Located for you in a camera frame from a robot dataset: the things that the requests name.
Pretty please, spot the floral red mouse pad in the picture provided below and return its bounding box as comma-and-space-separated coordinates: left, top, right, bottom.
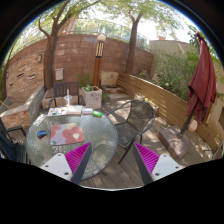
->
50, 123, 85, 146

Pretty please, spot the dark blue computer mouse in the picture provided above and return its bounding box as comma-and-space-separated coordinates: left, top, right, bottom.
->
37, 130, 47, 139

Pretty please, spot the black chair at left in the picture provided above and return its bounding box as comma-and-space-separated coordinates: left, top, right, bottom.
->
0, 118, 26, 163

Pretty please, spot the dark wooden slat chair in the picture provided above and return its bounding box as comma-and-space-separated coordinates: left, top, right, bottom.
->
46, 81, 86, 109

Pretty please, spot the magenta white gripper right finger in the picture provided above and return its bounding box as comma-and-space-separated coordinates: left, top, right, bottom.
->
133, 143, 182, 185

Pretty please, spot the concrete umbrella base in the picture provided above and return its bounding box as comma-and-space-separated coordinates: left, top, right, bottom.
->
157, 126, 193, 158

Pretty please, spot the tree trunk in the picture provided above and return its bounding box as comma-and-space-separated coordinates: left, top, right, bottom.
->
125, 10, 142, 74
37, 0, 101, 91

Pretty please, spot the wooden lamp post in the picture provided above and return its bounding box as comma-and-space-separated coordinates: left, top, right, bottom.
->
92, 34, 106, 86

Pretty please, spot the right tree trunk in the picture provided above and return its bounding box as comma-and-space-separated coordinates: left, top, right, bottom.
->
125, 10, 142, 74

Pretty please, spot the black metal mesh chair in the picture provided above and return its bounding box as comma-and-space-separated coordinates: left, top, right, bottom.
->
106, 99, 155, 163

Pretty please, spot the white candle in glass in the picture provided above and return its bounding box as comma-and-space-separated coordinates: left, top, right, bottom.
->
64, 89, 72, 108

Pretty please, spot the small book on table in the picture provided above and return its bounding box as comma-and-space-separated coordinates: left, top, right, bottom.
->
82, 107, 93, 115

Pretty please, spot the folded red patio umbrella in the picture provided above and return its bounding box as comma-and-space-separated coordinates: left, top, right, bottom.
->
180, 31, 216, 135

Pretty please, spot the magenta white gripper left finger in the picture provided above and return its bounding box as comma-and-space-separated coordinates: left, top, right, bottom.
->
41, 142, 92, 185

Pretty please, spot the white square planter box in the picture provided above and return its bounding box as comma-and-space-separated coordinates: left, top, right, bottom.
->
82, 86, 102, 109

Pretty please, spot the round glass patio table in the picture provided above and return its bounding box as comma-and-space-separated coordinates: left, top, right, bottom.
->
25, 115, 118, 180

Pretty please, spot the left tree trunk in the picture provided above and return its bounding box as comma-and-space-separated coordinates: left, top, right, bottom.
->
37, 0, 101, 91

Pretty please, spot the open magazine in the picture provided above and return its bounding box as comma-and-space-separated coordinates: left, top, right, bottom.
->
46, 104, 84, 117

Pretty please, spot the green small bottle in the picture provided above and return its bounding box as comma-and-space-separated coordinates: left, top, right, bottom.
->
92, 111, 103, 117

